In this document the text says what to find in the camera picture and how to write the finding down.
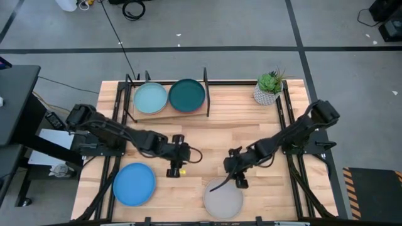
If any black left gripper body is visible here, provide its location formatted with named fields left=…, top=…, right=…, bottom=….
left=166, top=134, right=187, bottom=178

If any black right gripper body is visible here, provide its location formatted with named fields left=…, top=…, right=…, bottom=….
left=229, top=146, right=249, bottom=189

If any grey plate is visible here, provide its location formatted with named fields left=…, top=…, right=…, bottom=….
left=202, top=176, right=244, bottom=220

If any dark teal plate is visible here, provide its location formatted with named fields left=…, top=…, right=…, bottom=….
left=168, top=78, right=207, bottom=113

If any light teal plate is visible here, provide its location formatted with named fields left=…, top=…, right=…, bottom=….
left=133, top=82, right=169, bottom=115

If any blue plate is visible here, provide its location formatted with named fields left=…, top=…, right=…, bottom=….
left=112, top=162, right=157, bottom=207

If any succulent in patterned white pot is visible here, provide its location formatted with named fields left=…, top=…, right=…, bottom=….
left=253, top=67, right=295, bottom=106

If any crumpled clear plastic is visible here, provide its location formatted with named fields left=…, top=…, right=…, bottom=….
left=48, top=163, right=76, bottom=179

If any white paper sheet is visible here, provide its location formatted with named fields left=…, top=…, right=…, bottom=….
left=27, top=127, right=75, bottom=167

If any black power adapter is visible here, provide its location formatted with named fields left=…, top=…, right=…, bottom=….
left=45, top=111, right=67, bottom=131

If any black mat with hazard stripes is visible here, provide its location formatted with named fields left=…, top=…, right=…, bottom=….
left=342, top=167, right=402, bottom=220

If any black desk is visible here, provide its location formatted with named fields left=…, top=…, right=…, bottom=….
left=0, top=64, right=83, bottom=208

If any white container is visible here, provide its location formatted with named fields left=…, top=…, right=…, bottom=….
left=55, top=0, right=79, bottom=13

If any dark blue device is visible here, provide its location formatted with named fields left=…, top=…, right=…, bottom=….
left=0, top=56, right=13, bottom=70

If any black box with screen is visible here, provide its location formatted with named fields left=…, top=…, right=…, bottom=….
left=378, top=18, right=402, bottom=43

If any black equipment case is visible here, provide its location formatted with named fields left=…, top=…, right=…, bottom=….
left=369, top=0, right=402, bottom=23

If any black left gripper cable loop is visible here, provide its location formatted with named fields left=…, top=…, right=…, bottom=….
left=187, top=146, right=204, bottom=164

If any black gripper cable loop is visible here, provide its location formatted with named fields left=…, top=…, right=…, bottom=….
left=187, top=146, right=204, bottom=164
left=209, top=158, right=237, bottom=193

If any black right gripper cable loop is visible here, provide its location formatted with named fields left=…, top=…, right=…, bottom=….
left=209, top=158, right=237, bottom=193

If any black table frame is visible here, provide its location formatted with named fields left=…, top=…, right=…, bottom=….
left=40, top=80, right=402, bottom=226

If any thin black floor cable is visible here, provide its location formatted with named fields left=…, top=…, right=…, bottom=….
left=37, top=76, right=101, bottom=95

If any long black floor cable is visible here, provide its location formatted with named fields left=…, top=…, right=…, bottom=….
left=99, top=0, right=138, bottom=81

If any yellow floor cable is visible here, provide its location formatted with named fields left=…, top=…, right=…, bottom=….
left=33, top=90, right=72, bottom=116

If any coiled black cable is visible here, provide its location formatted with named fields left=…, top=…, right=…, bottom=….
left=121, top=0, right=146, bottom=21

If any white and yellow cable plug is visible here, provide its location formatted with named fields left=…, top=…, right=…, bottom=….
left=77, top=0, right=95, bottom=11

